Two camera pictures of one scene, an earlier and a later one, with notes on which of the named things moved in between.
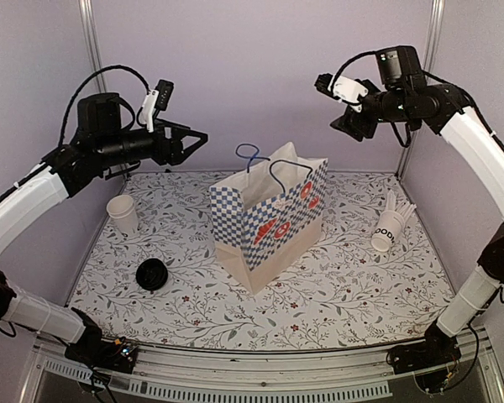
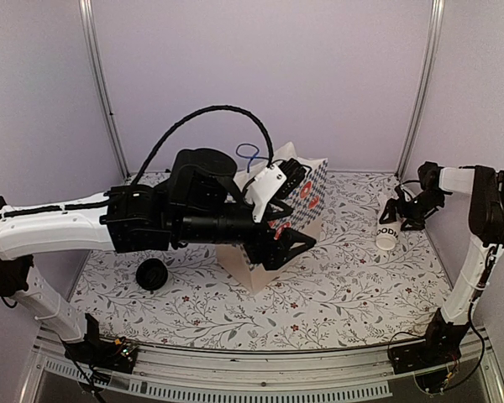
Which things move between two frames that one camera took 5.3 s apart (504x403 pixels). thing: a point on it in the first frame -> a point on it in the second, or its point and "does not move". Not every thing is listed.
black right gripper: (354, 125) -> (417, 223)
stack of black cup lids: (151, 274) does not move
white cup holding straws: (388, 226) does not move
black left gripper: (175, 154) -> (260, 253)
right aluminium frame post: (434, 34) does not move
